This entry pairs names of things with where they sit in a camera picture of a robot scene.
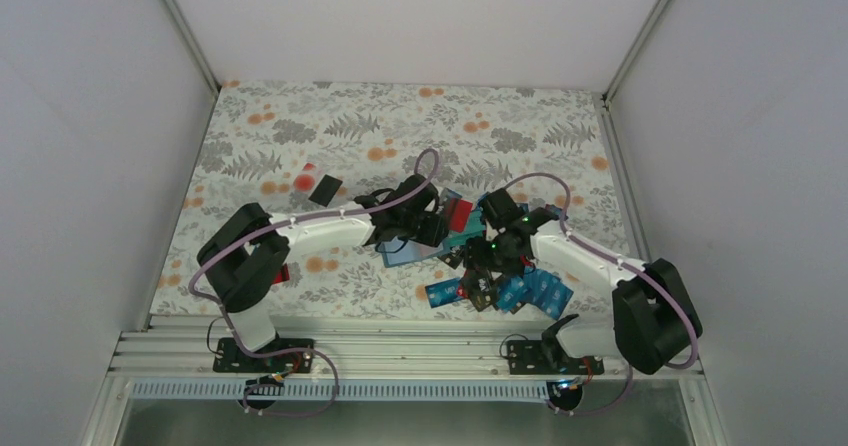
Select teal leather card holder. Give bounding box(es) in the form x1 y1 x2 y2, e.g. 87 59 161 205
375 238 447 268

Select red card with black stripe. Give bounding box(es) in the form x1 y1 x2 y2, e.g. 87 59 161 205
443 198 474 233

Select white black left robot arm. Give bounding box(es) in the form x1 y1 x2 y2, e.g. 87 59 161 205
196 174 449 371

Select red card under left arm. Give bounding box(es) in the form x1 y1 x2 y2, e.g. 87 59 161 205
276 264 290 284

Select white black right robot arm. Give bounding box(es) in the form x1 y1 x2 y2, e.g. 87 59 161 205
463 189 703 374

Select teal green card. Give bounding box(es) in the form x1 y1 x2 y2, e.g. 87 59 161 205
444 209 486 248

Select black card with chip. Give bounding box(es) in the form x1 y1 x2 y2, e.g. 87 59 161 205
438 246 465 269

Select blue card pile front right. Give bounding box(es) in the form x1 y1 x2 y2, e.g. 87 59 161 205
494 268 573 319

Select blue card front left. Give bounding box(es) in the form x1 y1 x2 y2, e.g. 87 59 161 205
425 278 464 309

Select black card near left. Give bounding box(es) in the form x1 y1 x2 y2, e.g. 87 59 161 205
309 175 343 206

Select white card with red circle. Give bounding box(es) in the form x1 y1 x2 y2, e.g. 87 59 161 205
292 163 324 194

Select floral patterned table mat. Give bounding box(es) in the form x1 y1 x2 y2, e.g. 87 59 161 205
151 81 636 316

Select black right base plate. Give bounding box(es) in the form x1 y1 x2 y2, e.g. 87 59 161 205
503 339 605 376

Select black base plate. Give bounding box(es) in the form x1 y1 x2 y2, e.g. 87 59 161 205
503 339 605 376
212 338 313 375

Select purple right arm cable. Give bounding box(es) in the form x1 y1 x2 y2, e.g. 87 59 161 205
503 172 701 419

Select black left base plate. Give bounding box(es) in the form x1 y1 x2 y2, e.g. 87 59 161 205
212 338 313 375

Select aluminium rail frame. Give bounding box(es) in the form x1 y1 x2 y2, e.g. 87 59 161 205
108 315 705 381

